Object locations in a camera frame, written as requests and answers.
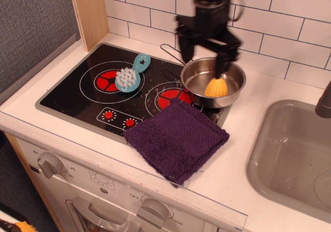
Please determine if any grey right oven knob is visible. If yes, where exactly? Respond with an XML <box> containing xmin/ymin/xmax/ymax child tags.
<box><xmin>137</xmin><ymin>198</ymin><xmax>170</xmax><ymax>229</ymax></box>

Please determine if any teal scrubber brush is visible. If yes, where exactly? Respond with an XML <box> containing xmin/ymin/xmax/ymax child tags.
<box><xmin>115</xmin><ymin>54</ymin><xmax>151</xmax><ymax>93</ymax></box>

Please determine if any yellow toy corn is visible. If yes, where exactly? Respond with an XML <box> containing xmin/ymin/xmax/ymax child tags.
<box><xmin>204</xmin><ymin>78</ymin><xmax>229</xmax><ymax>98</ymax></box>

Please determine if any grey left oven knob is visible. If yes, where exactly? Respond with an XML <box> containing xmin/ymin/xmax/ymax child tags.
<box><xmin>37</xmin><ymin>152</ymin><xmax>64</xmax><ymax>179</ymax></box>

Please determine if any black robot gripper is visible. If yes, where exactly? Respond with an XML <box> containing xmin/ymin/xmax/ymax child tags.
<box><xmin>176</xmin><ymin>4</ymin><xmax>242</xmax><ymax>79</ymax></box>

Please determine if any stainless steel pot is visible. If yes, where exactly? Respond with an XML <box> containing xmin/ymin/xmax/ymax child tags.
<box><xmin>160</xmin><ymin>43</ymin><xmax>247</xmax><ymax>109</ymax></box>

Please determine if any purple folded cloth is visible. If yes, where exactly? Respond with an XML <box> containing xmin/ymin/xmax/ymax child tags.
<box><xmin>124</xmin><ymin>98</ymin><xmax>230</xmax><ymax>185</ymax></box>

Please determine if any red stove knob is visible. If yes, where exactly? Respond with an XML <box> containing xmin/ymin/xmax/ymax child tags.
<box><xmin>104</xmin><ymin>111</ymin><xmax>114</xmax><ymax>120</ymax></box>
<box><xmin>125</xmin><ymin>119</ymin><xmax>136</xmax><ymax>127</ymax></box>

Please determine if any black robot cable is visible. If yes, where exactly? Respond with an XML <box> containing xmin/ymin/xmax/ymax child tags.
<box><xmin>227</xmin><ymin>0</ymin><xmax>245</xmax><ymax>22</ymax></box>

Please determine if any red right stove knob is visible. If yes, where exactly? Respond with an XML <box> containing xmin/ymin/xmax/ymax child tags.
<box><xmin>125</xmin><ymin>119</ymin><xmax>136</xmax><ymax>127</ymax></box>

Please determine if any orange object bottom corner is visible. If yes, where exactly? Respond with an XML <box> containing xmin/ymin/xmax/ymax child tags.
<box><xmin>15</xmin><ymin>221</ymin><xmax>37</xmax><ymax>232</ymax></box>

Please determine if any grey oven door handle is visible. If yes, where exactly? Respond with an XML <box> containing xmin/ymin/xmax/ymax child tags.
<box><xmin>72</xmin><ymin>197</ymin><xmax>143</xmax><ymax>231</ymax></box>

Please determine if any white toy oven front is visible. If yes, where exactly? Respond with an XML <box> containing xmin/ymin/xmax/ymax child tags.
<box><xmin>17</xmin><ymin>139</ymin><xmax>247</xmax><ymax>231</ymax></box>

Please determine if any red left stove knob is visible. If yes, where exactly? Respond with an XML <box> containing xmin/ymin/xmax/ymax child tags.
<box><xmin>104</xmin><ymin>111</ymin><xmax>114</xmax><ymax>120</ymax></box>

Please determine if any grey sink basin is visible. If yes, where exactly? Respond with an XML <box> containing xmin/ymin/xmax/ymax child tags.
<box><xmin>247</xmin><ymin>100</ymin><xmax>330</xmax><ymax>223</ymax></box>

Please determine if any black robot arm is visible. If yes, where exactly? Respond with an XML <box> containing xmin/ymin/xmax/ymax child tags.
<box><xmin>176</xmin><ymin>0</ymin><xmax>241</xmax><ymax>79</ymax></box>

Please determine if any grey oven knob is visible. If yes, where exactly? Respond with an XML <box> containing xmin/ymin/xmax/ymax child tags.
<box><xmin>37</xmin><ymin>152</ymin><xmax>64</xmax><ymax>179</ymax></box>
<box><xmin>137</xmin><ymin>198</ymin><xmax>170</xmax><ymax>229</ymax></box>

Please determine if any grey faucet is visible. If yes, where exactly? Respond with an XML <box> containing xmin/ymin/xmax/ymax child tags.
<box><xmin>315</xmin><ymin>81</ymin><xmax>331</xmax><ymax>119</ymax></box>

